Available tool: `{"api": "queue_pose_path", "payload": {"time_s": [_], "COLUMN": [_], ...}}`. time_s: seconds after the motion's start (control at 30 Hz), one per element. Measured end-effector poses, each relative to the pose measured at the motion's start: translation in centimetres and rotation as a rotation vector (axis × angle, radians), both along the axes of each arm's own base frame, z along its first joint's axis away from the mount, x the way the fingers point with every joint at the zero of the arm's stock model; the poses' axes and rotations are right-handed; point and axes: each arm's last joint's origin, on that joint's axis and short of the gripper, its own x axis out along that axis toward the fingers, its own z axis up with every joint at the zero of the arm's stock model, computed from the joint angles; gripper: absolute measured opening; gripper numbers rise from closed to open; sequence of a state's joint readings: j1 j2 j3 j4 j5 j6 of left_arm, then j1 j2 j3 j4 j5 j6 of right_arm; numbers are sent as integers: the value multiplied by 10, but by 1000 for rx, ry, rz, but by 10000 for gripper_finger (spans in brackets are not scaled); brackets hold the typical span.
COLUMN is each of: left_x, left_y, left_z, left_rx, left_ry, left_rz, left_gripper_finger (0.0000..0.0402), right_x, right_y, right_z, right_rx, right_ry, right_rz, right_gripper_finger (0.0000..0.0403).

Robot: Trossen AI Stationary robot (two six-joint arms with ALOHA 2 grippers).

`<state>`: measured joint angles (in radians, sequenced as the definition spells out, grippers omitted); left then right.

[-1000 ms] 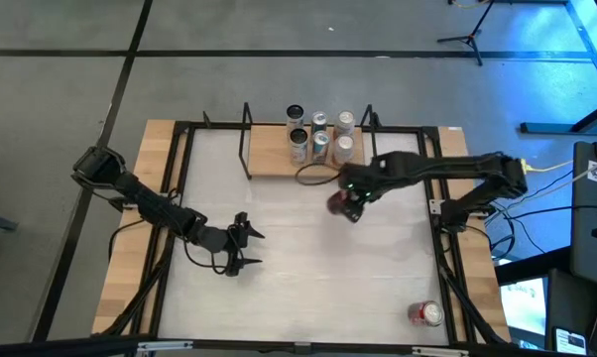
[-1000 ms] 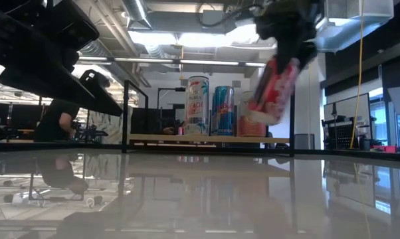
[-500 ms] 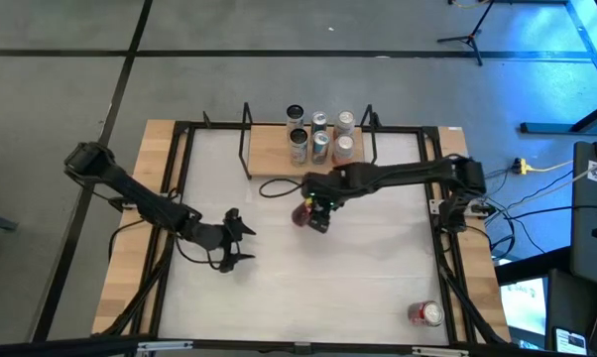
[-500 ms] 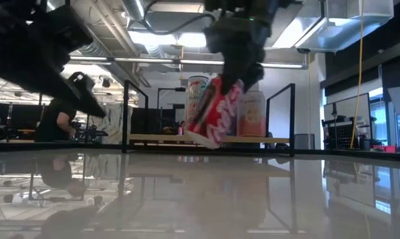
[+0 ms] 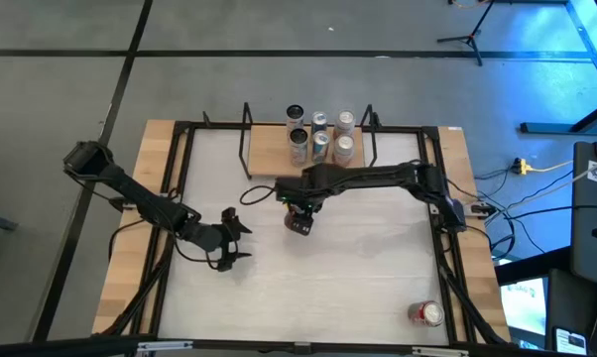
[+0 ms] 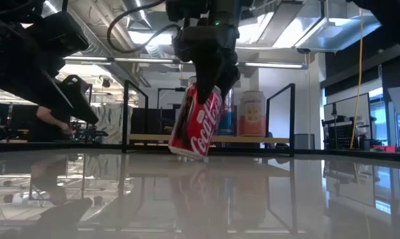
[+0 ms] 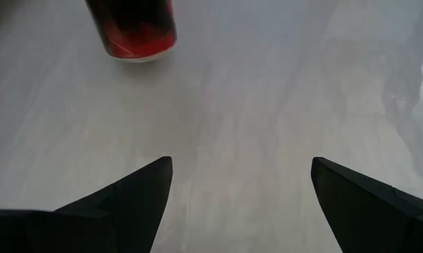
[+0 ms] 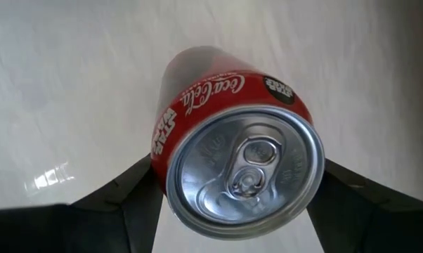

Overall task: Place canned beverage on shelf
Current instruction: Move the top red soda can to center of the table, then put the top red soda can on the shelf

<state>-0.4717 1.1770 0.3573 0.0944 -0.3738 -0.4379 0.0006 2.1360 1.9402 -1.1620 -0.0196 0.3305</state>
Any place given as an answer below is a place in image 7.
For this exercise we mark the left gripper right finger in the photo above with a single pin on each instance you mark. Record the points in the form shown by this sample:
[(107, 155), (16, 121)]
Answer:
[(376, 218)]

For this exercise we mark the red Coca-Cola can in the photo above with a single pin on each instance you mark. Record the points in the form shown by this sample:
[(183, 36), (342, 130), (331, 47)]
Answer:
[(134, 35)]

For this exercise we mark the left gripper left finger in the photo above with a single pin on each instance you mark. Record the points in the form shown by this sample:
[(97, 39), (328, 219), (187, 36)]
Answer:
[(92, 225)]

